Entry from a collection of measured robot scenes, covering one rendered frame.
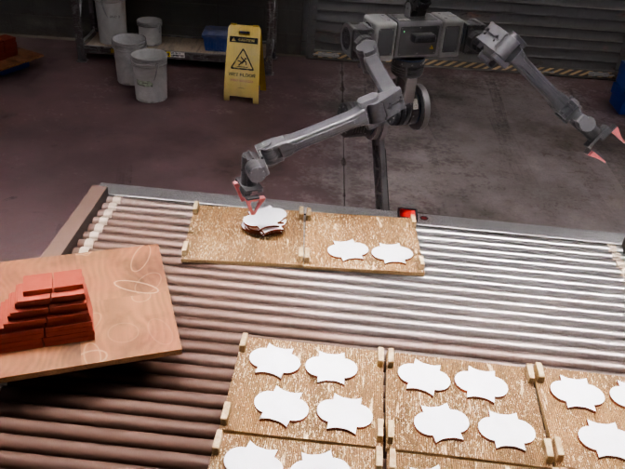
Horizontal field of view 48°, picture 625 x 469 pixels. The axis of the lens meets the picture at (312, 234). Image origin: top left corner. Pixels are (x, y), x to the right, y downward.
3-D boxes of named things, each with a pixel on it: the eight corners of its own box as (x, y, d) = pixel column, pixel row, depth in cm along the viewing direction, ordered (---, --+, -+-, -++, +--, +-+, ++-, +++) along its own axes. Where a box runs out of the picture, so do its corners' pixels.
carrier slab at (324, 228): (305, 215, 264) (306, 211, 263) (413, 221, 265) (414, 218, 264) (303, 269, 234) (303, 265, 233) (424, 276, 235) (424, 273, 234)
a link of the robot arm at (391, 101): (412, 114, 232) (405, 88, 226) (374, 128, 233) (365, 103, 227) (379, 60, 267) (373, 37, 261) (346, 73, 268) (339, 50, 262)
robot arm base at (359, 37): (369, 58, 276) (373, 28, 270) (378, 65, 270) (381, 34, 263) (350, 59, 274) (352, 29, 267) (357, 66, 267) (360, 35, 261)
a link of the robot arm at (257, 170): (277, 158, 237) (269, 138, 232) (287, 174, 228) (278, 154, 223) (246, 173, 237) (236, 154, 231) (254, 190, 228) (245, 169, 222)
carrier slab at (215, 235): (194, 208, 262) (194, 205, 262) (303, 214, 264) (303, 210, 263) (180, 262, 233) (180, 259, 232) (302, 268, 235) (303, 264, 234)
